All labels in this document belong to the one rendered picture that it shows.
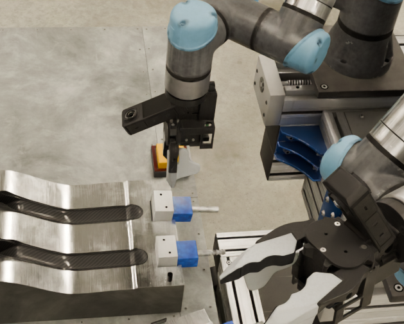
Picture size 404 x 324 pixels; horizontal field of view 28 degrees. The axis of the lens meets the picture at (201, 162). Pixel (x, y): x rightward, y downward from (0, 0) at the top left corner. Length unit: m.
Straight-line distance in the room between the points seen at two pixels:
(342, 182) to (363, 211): 0.04
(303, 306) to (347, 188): 0.12
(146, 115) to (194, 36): 0.20
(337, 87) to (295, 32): 0.41
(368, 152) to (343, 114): 0.72
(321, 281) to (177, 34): 0.57
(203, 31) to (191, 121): 0.21
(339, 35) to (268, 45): 0.42
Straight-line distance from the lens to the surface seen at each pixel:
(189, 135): 1.40
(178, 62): 1.28
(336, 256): 0.82
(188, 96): 1.32
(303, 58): 1.28
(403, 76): 1.75
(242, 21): 1.31
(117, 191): 1.61
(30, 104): 1.93
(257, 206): 2.80
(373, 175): 1.04
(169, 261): 1.49
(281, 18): 1.30
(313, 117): 1.77
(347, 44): 1.69
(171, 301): 1.52
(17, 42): 2.10
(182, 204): 1.57
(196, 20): 1.24
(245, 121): 3.09
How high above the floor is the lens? 2.10
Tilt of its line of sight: 46 degrees down
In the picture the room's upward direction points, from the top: 7 degrees clockwise
